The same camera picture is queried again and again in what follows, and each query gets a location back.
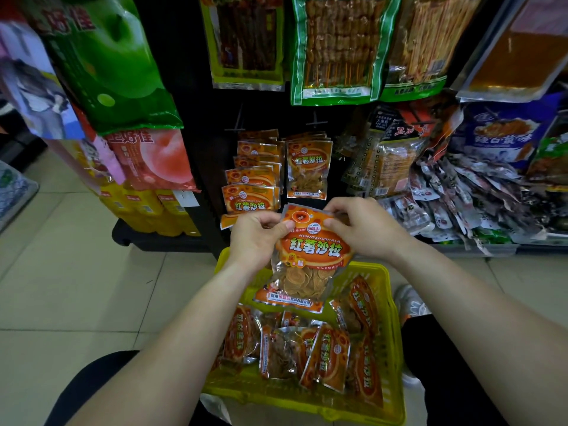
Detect person's right hand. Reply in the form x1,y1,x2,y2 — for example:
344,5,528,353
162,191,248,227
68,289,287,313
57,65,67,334
322,197,416,262

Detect person's left hand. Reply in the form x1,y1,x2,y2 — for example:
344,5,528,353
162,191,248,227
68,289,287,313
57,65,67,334
226,210,296,273

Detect yellow plastic shopping basket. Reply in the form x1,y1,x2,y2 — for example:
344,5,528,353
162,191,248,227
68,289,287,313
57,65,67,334
202,247,407,426

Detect pile of orange snack packets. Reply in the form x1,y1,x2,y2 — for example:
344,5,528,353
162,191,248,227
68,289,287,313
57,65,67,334
211,275,385,409

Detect person's left forearm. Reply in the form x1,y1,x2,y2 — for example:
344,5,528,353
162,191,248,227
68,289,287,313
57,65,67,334
66,261,260,426

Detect person's right forearm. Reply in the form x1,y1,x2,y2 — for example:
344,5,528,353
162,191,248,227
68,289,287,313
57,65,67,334
392,239,568,426

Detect person's white right shoe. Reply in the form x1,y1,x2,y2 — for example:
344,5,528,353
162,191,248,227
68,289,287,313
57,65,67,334
393,284,431,386

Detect person's white shoe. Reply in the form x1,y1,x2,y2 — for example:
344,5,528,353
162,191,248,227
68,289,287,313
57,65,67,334
393,284,431,386
199,393,231,424

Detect person's black trousers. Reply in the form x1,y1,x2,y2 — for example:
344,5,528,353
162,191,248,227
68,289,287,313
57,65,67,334
44,314,509,426

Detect blue printed snack bag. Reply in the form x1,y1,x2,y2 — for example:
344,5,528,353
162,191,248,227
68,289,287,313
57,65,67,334
450,92,564,172

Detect person's white left shoe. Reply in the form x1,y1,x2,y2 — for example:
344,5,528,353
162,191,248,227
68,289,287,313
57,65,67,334
199,393,231,424

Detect green vegetable snack packet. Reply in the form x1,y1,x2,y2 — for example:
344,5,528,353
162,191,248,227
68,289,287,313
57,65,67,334
525,124,568,191

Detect green stick snack packet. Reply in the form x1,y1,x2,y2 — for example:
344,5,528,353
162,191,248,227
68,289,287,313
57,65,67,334
379,0,485,104

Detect strip of orange-beige packets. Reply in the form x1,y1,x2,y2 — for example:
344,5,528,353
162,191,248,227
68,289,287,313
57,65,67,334
341,106,427,199

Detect white price card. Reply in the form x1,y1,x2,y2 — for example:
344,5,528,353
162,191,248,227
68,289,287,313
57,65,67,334
173,189,201,208

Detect pile of small white packets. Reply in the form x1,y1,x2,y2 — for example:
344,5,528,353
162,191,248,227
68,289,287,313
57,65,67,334
381,154,551,256

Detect black base plinth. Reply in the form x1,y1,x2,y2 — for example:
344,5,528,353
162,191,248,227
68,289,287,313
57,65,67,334
111,219,214,253

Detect translucent plastic tray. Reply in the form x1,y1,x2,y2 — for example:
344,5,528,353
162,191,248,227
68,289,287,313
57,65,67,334
433,243,520,258

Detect hanging yellow red-label packets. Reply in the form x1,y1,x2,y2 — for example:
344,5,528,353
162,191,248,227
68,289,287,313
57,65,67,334
57,139,201,238

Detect pink peach print bag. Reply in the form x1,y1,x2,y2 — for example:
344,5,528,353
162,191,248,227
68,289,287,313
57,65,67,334
104,128,201,193

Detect green-bordered skewer packet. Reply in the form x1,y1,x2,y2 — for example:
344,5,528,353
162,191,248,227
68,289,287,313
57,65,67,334
291,0,404,107

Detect yellow-edged dark stick packet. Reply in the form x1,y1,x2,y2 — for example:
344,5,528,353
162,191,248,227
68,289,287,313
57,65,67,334
198,0,287,92

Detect brown clear flat packet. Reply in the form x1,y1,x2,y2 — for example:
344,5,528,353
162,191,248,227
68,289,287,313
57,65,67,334
450,0,568,104

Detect green apple print bag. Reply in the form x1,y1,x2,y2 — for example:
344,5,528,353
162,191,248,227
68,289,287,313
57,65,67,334
20,0,184,137

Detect white printed sack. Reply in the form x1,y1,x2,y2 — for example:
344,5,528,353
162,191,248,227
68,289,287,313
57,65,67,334
0,160,40,231

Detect cartoon print packet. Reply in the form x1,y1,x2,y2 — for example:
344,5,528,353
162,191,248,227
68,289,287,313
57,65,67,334
0,21,85,141

